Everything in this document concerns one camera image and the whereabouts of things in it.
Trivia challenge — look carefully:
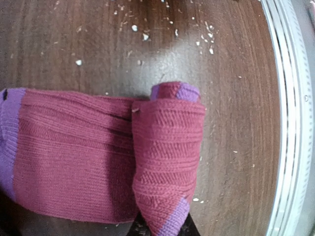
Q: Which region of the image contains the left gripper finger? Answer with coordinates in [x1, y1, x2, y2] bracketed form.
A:
[178, 214, 200, 236]

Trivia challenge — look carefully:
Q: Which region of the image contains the maroon purple orange sock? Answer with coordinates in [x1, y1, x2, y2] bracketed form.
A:
[0, 82, 205, 236]

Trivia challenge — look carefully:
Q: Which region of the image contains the front aluminium rail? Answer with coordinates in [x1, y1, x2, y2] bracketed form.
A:
[261, 0, 315, 236]

